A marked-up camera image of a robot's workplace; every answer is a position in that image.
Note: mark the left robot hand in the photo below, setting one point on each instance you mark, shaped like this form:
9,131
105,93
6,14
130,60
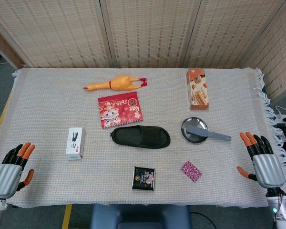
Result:
4,177

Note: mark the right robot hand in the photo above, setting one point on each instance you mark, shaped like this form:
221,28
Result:
268,170

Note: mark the pink patterned card pack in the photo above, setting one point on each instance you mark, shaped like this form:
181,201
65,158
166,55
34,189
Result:
191,171

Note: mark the white stapler box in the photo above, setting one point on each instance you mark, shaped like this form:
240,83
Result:
74,144

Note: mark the beige woven tablecloth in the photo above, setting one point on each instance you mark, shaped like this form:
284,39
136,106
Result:
50,107

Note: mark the round steel plate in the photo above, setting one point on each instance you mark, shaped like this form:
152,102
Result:
191,127

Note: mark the orange snack box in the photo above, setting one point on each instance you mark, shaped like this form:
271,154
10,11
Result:
197,89

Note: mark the black snack packet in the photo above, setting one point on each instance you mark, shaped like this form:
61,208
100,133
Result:
144,178

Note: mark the black slipper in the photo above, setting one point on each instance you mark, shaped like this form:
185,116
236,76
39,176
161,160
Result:
140,137

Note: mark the red spiral desk calendar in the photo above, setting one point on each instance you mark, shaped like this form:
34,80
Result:
120,111

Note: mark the blue chair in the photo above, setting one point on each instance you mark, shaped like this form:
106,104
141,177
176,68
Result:
138,217

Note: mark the yellow rubber chicken toy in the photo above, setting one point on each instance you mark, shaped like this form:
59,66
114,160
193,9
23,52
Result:
116,83

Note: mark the bamboo folding screen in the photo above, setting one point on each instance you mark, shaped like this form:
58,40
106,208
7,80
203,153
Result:
143,31

